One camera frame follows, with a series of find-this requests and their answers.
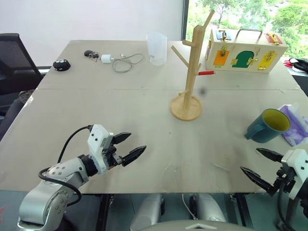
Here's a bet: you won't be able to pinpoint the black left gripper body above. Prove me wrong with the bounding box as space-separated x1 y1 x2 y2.
103 143 124 169

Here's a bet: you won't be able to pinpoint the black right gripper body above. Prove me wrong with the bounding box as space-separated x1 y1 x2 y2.
274 163 298 193

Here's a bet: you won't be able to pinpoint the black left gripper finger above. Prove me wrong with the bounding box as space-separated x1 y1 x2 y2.
113 132 132 145
121 145 147 167

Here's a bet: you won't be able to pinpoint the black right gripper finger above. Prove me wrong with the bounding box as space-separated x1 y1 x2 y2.
256 147 285 165
240 166 279 197

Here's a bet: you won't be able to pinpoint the wooden mug tree stand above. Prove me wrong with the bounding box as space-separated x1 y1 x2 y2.
169 9 217 122

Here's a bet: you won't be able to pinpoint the clear plastic measuring cup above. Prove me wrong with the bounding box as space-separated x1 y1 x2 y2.
145 31 168 66

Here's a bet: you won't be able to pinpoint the teal mug with yellow inside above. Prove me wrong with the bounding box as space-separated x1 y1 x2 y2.
244 108 291 144

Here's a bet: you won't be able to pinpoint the black table leg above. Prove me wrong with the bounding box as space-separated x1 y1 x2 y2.
97 193 112 231
233 192 254 227

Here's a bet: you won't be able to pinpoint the purple tissue pack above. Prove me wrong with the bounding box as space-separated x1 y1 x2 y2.
277 103 308 147

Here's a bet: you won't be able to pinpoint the grey curved robot body panel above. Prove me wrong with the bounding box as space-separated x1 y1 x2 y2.
139 219 244 231

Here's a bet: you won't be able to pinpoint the small black key fob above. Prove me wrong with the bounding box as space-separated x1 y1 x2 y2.
84 50 100 60

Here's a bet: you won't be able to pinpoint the red and black items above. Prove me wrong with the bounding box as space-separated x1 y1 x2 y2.
283 57 308 73

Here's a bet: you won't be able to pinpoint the black round plush object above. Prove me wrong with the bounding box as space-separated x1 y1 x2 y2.
52 58 72 72

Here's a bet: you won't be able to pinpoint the wooden lock box with latches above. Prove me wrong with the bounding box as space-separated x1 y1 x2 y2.
205 28 288 74

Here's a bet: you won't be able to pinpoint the black mesh office chair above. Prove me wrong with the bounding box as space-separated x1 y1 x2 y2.
0 33 44 116

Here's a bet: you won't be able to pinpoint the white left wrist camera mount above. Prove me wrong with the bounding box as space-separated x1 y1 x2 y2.
87 124 114 174

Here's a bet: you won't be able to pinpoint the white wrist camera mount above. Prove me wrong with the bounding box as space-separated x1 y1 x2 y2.
87 124 114 174
281 149 308 201

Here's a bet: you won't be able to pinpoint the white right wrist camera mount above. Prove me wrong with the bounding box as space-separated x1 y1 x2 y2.
281 149 308 201

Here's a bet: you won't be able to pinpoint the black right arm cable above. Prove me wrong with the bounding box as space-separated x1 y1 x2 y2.
276 186 297 231

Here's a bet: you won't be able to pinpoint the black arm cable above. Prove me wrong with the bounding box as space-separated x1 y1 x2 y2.
276 186 297 231
38 125 94 207

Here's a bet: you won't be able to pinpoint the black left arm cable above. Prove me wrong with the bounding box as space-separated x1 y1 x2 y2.
38 125 94 207

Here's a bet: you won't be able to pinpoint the grey charger cable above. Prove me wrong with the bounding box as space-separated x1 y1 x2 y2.
111 53 146 74

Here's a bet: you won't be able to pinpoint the thin white cable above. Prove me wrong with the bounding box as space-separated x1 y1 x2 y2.
181 193 198 220

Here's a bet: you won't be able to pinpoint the dark window frame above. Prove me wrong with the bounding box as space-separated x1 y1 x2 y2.
180 0 189 41

